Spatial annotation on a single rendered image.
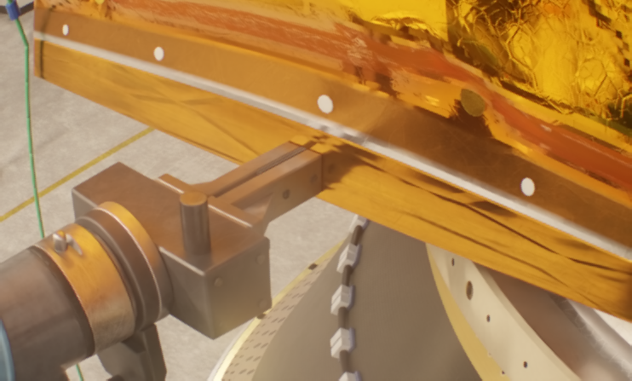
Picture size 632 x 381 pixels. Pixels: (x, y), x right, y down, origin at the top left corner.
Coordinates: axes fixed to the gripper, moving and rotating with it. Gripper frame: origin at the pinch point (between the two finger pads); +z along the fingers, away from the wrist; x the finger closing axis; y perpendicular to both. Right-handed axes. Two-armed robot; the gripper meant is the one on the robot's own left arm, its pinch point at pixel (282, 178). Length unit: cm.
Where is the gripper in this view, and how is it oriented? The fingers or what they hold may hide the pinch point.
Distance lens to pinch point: 62.9
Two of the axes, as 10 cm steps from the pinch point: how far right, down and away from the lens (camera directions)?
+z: 6.5, -3.6, 6.7
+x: -7.6, -3.1, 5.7
